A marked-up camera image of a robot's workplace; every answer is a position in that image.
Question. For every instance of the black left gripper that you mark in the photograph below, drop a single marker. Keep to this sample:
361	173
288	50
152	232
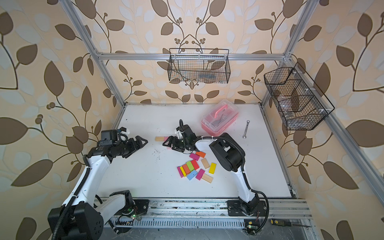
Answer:
132	148

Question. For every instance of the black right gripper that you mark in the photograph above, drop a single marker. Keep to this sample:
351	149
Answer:
177	148

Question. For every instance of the natural wood block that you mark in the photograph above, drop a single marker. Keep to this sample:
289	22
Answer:
159	139

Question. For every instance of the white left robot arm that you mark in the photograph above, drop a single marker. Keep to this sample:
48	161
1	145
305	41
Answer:
78	218

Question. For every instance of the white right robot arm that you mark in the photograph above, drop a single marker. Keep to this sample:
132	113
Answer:
232	158

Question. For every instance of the green block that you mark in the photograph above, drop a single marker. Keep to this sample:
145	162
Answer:
190	166

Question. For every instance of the orange-red block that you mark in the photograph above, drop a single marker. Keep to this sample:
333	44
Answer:
186	169

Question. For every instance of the orange block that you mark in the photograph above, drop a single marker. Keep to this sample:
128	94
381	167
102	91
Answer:
200	154

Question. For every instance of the red block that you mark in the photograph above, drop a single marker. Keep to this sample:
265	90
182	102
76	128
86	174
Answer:
195	164

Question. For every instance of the dark pink block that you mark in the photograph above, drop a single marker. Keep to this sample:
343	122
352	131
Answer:
180	172

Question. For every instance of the thin yellow block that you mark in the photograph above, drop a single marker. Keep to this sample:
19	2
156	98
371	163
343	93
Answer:
183	171

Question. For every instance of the tan wood block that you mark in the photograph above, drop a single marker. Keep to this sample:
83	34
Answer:
205	163

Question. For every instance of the magenta slanted block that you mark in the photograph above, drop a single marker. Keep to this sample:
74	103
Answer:
200	174

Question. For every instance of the pink plastic storage box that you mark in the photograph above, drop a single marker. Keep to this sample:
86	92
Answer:
219	118

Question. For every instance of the ridged wood block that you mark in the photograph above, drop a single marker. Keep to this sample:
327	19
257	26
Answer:
207	178

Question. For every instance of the silver wrench on table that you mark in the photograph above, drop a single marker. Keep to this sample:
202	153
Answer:
246	129

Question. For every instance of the yellow black screwdriver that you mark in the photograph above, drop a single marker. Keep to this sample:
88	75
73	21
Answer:
284	223

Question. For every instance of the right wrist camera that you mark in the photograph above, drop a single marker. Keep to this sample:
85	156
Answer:
179	133

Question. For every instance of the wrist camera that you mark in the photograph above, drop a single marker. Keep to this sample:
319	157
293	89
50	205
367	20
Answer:
122	134
179	133

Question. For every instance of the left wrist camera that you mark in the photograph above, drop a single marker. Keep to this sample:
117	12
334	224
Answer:
122	134

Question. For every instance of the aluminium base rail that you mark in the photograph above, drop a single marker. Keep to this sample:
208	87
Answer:
189	213

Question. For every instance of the black wire basket back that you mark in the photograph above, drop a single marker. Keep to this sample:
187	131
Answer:
210	66

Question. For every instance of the black wire basket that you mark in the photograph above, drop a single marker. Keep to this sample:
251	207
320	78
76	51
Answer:
301	103
210	66

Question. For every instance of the black wire basket right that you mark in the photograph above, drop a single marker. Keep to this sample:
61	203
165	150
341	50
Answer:
301	103

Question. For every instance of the aluminium frame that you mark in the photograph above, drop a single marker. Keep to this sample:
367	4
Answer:
372	176

